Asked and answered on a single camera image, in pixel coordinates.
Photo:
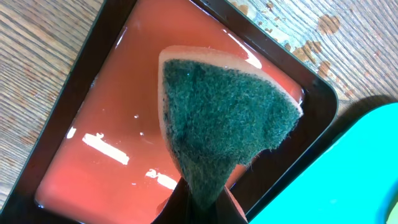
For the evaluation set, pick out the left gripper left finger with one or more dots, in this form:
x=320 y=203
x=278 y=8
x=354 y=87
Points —
x=177 y=208

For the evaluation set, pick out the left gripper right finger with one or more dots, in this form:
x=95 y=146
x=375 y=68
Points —
x=229 y=210

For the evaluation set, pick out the green pink dish sponge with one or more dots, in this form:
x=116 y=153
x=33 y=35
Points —
x=217 y=111

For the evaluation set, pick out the red black lacquer tray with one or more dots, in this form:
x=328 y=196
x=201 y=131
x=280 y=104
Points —
x=100 y=157

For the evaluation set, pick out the teal plastic serving tray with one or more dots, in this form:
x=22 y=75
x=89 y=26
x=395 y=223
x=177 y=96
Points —
x=353 y=181

